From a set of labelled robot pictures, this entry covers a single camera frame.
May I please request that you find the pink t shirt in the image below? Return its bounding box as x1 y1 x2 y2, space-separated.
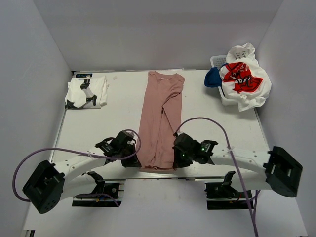
137 71 185 170

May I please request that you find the blue t shirt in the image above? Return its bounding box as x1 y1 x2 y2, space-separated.
204 67 222 88

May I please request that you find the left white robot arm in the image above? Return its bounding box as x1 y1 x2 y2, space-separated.
22 129 142 214

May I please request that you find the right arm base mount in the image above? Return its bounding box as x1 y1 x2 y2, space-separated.
204 182 248 210

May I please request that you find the white text t shirt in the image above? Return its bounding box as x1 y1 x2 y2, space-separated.
226 43 259 65

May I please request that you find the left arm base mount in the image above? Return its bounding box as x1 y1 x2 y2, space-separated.
72 180 125 208

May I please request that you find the white red print t shirt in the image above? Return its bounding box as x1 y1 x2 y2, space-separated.
219 58 272 112

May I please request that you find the folded white t shirt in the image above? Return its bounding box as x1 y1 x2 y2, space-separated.
65 76 109 109

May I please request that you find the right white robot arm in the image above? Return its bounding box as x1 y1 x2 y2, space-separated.
173 133 303 198

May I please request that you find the white plastic basket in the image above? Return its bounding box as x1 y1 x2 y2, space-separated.
210 55 226 69

